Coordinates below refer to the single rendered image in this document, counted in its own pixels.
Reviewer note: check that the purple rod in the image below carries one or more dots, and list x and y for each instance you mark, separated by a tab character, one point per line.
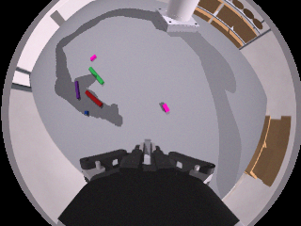
77	90

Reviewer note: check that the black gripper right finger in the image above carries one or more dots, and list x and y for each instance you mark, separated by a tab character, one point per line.
190	165

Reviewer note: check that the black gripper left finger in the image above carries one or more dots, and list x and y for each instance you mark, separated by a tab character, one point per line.
96	164

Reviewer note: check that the dark red rod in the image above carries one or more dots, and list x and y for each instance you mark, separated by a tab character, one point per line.
99	103

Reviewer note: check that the green rod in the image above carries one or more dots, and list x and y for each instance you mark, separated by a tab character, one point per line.
96	75

